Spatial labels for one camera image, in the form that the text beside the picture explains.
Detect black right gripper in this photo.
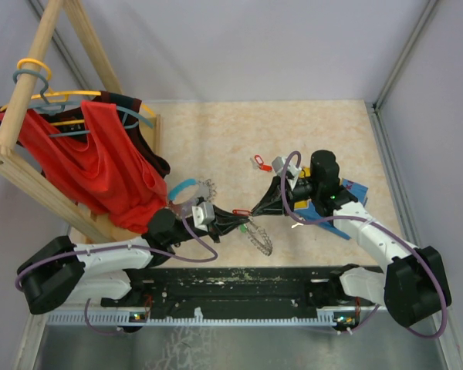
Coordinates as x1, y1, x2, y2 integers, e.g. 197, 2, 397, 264
252, 174, 321, 217

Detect steel key ring disc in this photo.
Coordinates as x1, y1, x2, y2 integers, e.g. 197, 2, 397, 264
244, 220, 273, 257

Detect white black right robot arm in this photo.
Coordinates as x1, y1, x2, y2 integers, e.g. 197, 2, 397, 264
252, 150, 452, 328

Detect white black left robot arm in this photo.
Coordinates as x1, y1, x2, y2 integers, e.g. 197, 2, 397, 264
15, 202, 249, 315

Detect yellow blue cartoon cloth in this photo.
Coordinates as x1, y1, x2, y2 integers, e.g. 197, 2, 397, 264
289, 177, 370, 242

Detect red key tag plain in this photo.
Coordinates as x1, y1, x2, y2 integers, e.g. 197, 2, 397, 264
259, 164, 272, 172

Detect red key tag white label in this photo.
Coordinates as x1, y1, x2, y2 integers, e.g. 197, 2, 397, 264
255, 155, 264, 167

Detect red shirt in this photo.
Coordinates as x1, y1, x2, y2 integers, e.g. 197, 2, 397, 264
0, 99, 169, 235

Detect teal clothes hanger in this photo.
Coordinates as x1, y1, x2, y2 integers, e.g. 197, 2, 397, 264
0, 69, 155, 144

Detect yellow clothes hanger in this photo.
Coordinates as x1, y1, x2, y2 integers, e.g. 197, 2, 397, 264
2, 57, 157, 126

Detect wooden clothes rack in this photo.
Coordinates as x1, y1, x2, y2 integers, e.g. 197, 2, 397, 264
0, 0, 165, 247

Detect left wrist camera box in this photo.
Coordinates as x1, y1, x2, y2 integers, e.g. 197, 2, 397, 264
191, 201, 215, 231

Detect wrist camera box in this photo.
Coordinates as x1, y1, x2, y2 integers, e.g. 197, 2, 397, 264
191, 201, 215, 231
272, 155, 301, 181

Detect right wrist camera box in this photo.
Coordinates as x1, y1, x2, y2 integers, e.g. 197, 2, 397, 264
272, 155, 301, 181

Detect blue handled key ring disc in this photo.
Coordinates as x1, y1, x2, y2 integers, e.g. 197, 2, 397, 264
167, 178, 217, 205

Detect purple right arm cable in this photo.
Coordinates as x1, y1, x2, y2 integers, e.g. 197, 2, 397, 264
279, 150, 448, 339

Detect aluminium frame rail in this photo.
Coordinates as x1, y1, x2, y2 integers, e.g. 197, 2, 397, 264
374, 1, 463, 352

